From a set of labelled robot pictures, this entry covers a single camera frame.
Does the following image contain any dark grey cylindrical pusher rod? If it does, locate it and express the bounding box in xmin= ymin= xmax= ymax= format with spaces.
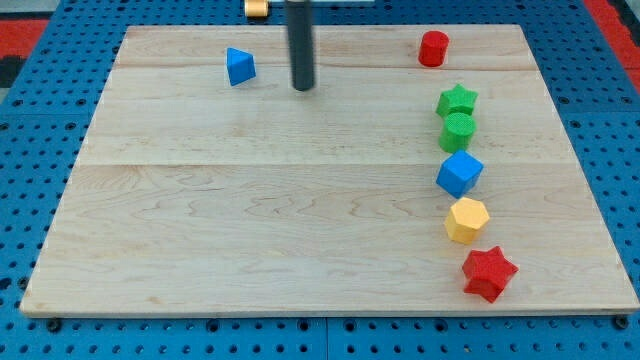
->
xmin=285 ymin=0 xmax=315 ymax=91

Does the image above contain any blue cube block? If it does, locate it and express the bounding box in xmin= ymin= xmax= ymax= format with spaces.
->
xmin=436 ymin=150 xmax=484 ymax=198

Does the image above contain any yellow block at top edge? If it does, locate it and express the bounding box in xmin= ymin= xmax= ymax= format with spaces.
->
xmin=244 ymin=0 xmax=269 ymax=18

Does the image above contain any blue triangular prism block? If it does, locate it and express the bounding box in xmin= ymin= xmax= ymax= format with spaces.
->
xmin=226 ymin=48 xmax=256 ymax=86

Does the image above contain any red cylinder block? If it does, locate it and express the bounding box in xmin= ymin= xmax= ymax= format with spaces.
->
xmin=418 ymin=30 xmax=450 ymax=67

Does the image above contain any green star block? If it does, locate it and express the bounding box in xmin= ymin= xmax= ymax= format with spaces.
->
xmin=436 ymin=84 xmax=478 ymax=118

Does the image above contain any green cylinder block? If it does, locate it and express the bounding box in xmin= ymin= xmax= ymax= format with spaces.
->
xmin=439 ymin=112 xmax=476 ymax=153

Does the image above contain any light wooden board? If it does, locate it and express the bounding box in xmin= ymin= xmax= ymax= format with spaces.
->
xmin=20 ymin=25 xmax=639 ymax=318

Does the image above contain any yellow hexagon block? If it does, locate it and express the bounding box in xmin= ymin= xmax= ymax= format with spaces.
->
xmin=444 ymin=197 xmax=490 ymax=245

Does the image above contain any red star block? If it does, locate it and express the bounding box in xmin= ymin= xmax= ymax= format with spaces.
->
xmin=462 ymin=246 xmax=519 ymax=303

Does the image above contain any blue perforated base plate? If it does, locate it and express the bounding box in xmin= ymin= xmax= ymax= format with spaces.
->
xmin=1 ymin=0 xmax=639 ymax=359

